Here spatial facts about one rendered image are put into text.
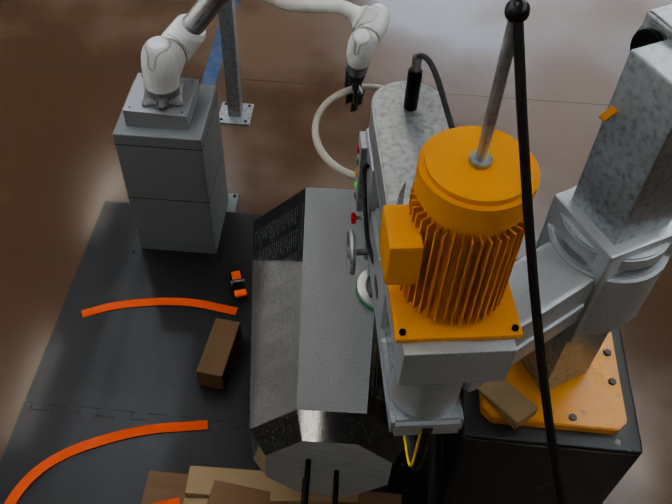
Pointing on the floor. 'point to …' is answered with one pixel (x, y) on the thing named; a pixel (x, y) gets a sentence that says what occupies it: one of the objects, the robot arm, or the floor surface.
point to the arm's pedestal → (177, 180)
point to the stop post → (231, 111)
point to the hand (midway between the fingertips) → (351, 101)
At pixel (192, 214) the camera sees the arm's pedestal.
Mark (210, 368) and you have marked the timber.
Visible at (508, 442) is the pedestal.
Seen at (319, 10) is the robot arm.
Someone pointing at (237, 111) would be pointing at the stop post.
